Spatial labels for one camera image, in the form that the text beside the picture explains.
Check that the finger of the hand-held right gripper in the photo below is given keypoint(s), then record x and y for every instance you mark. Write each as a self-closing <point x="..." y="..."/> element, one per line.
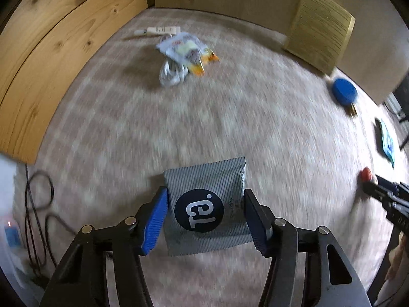
<point x="394" y="208"/>
<point x="394" y="187"/>

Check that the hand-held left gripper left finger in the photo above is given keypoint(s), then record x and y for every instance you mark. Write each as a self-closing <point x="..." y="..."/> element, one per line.
<point x="155" y="224"/>

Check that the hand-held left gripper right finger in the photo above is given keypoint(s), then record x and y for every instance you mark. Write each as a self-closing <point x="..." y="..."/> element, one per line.
<point x="257" y="224"/>

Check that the small red toy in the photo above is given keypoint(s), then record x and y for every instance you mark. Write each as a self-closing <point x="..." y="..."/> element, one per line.
<point x="365" y="174"/>

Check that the grey striped packet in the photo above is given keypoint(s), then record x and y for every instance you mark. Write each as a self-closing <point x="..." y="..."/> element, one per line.
<point x="198" y="211"/>

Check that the person's right forearm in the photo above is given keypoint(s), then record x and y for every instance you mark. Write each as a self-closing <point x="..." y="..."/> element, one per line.
<point x="394" y="262"/>

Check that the blue plastic packet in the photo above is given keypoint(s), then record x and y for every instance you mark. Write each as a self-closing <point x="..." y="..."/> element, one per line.
<point x="386" y="144"/>

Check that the black tripod stand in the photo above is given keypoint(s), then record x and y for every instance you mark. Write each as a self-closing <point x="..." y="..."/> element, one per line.
<point x="401" y="108"/>

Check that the blue round case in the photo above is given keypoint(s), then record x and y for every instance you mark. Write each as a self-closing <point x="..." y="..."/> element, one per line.
<point x="343" y="91"/>

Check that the blue power adapter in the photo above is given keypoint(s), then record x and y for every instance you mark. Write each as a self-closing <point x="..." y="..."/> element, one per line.
<point x="12" y="236"/>

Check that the orange snack packet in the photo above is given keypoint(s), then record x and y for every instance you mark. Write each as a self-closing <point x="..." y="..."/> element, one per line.
<point x="198" y="68"/>

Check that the white snack packet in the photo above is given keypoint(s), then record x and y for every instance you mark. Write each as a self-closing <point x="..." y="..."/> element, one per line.
<point x="179" y="46"/>

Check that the white cream tube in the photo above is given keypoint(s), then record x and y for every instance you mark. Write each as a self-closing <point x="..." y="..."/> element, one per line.
<point x="159" y="31"/>

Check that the wooden bed frame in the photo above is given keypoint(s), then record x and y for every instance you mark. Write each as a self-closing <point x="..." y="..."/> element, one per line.
<point x="48" y="54"/>

